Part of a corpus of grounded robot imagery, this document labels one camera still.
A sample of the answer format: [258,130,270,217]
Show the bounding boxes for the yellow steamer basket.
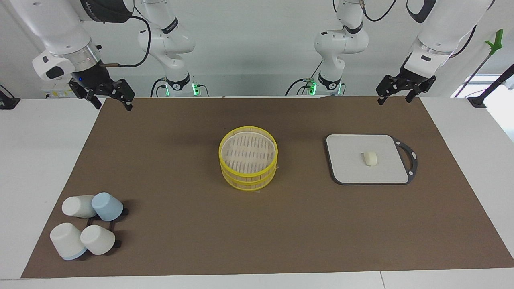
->
[220,159,278,192]

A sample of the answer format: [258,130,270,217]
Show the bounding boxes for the white and yellow boxes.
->
[42,90,79,99]

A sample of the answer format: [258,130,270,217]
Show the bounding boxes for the grey cutting board black rim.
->
[324,134,418,185]

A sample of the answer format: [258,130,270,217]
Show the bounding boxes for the black stand with clamp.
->
[467,63,514,108]

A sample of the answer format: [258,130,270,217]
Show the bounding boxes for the small black table clamp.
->
[0,84,21,110]

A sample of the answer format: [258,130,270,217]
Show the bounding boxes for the pole with green clip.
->
[454,29,504,97]

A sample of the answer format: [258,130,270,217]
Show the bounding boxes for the light blue cup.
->
[91,192,124,222]

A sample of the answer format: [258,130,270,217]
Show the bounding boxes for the plain white cup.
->
[62,195,97,218]
[80,224,116,256]

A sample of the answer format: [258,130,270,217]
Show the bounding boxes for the black cup rack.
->
[76,207,130,250]

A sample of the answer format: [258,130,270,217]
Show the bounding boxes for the brown table mat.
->
[21,96,514,278]

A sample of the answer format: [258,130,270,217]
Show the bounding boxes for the white cup blue rim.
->
[50,223,88,261]

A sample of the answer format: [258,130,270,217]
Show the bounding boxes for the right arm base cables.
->
[150,77,210,98]

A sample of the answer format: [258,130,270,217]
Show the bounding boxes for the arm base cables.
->
[285,60,322,97]
[150,77,210,98]

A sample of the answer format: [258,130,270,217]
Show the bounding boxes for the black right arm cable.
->
[98,12,153,68]

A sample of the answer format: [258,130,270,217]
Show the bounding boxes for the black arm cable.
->
[98,12,153,68]
[359,0,399,23]

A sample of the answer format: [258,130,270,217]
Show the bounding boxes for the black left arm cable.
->
[359,0,399,23]

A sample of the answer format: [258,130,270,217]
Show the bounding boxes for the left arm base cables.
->
[285,60,322,97]

